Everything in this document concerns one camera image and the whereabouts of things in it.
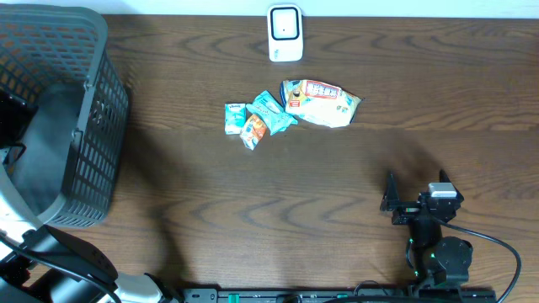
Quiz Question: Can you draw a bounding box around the yellow snack bag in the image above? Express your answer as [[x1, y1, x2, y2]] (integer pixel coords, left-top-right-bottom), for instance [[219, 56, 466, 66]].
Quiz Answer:
[[280, 79, 363, 128]]

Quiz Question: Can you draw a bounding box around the teal wet wipes pack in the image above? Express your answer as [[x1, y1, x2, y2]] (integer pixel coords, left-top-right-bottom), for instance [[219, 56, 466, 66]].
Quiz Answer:
[[246, 91, 298, 136]]

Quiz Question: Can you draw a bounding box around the orange snack packet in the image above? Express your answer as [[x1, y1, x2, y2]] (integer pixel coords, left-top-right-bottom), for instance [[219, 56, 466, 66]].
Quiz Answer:
[[240, 114, 267, 151]]

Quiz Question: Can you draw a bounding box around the teal tissue pack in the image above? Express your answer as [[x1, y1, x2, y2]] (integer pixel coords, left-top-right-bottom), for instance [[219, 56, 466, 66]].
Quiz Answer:
[[224, 104, 247, 135]]

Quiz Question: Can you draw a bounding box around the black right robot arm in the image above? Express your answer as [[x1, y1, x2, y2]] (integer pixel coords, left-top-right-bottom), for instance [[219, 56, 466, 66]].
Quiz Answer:
[[380, 170, 473, 295]]

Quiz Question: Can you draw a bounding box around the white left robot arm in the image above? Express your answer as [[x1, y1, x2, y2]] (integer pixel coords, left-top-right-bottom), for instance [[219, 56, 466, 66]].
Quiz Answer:
[[1, 171, 403, 302]]

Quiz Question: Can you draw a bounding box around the white barcode scanner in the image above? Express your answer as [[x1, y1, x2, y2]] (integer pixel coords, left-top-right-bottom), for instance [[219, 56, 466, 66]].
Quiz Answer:
[[267, 4, 304, 62]]

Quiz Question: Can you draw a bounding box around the grey plastic mesh basket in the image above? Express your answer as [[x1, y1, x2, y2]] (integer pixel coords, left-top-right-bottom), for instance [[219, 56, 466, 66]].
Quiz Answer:
[[1, 4, 131, 228]]

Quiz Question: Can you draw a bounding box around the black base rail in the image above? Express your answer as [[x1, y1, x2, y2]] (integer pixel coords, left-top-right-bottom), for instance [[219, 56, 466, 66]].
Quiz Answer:
[[181, 285, 497, 303]]

